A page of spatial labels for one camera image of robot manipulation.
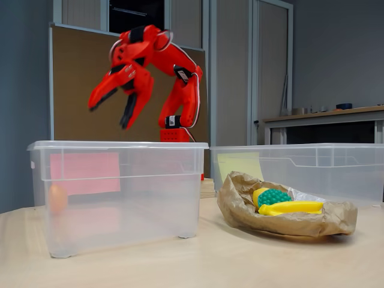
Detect orange toy fruit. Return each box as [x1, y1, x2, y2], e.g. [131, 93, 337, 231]
[47, 183, 68, 212]

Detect yellow toy lemon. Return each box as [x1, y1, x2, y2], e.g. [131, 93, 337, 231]
[253, 187, 271, 212]

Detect dark green bumpy toy vegetable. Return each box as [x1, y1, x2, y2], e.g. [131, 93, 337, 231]
[257, 188, 292, 208]

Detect yellow toy banana bunch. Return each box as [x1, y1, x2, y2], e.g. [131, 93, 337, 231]
[258, 201, 325, 216]

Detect clear plastic bin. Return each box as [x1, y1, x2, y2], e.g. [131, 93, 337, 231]
[209, 142, 384, 208]
[26, 140, 210, 259]

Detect brown cork board partition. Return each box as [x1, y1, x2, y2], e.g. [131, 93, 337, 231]
[49, 23, 208, 142]

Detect pink paper note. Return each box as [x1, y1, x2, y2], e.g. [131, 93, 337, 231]
[49, 152, 121, 196]

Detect wooden base block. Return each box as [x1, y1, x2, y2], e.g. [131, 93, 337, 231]
[200, 178, 217, 199]

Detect yellow paper note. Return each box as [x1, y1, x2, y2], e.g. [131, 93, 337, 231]
[217, 152, 265, 183]

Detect leaning metal strips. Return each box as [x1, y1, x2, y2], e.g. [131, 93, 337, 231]
[280, 74, 289, 117]

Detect crumpled brown paper bag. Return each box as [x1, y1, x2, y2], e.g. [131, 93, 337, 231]
[216, 171, 359, 238]

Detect wooden top counter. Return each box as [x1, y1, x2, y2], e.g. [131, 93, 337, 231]
[263, 104, 384, 145]

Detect white gripper servo cable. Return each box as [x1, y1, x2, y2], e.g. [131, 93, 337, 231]
[108, 41, 121, 63]

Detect wrist servo cable loop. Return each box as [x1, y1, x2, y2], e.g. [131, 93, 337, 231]
[155, 28, 175, 52]

